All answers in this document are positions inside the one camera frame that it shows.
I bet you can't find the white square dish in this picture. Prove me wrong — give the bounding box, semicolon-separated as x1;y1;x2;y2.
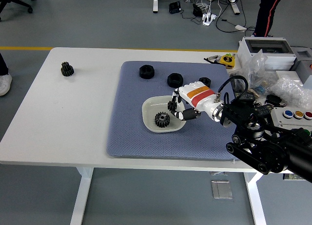
141;95;187;133

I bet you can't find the black stepped double gear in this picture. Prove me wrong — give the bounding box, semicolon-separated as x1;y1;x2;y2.
60;61;75;77

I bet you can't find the person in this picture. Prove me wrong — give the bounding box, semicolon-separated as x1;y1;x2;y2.
253;0;286;38
0;52;13;97

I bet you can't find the black office chair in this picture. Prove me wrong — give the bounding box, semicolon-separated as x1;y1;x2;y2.
0;0;35;21

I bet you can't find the large black hex nut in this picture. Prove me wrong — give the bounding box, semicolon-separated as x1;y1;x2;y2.
139;64;155;79

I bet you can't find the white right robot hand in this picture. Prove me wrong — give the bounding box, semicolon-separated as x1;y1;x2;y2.
170;80;221;121

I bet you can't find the grey enclosure box clear lid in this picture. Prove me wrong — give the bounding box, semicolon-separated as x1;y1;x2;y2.
236;36;297;71

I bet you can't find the black metal hand tool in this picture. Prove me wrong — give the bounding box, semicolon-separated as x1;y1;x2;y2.
203;55;223;64

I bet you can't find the black charger box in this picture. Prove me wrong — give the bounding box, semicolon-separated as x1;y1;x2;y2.
169;1;182;14

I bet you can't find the medium black hex nut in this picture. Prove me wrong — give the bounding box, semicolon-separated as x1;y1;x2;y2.
167;73;184;89

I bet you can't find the blue-grey textured mat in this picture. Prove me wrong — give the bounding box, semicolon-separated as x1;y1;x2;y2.
105;60;247;160

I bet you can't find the white power strip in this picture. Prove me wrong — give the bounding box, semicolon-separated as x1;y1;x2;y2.
202;13;217;26

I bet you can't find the grey box with red button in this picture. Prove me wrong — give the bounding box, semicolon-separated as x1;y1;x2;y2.
290;46;312;72

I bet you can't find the grey push-button box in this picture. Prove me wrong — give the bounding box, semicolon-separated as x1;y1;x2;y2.
270;106;312;135

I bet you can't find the black digital meter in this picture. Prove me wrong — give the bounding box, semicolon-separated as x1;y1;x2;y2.
255;105;273;116

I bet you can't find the grey floor outlet plate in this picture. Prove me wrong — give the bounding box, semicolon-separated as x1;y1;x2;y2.
211;180;233;200

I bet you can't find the yellow tape measure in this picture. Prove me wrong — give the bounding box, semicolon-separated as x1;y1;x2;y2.
220;54;235;69

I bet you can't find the large black gear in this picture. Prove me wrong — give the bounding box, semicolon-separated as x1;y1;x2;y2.
154;112;171;129

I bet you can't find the black power adapter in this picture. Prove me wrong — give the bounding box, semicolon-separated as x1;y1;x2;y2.
192;3;204;17

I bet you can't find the small black fob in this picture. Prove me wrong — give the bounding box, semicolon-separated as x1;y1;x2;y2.
266;94;283;106

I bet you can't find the small black hex nut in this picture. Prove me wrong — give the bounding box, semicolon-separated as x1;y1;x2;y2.
198;76;212;87

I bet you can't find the white table leg with brace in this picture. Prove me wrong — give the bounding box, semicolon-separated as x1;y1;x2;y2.
243;171;268;225

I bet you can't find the bubble wrap bag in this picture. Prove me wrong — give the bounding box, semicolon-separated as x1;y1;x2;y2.
268;75;312;111

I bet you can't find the clear plastic bag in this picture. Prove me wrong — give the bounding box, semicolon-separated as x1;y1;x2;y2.
235;49;278;94

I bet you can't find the white flat box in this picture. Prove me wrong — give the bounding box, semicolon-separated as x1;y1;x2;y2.
275;69;305;87

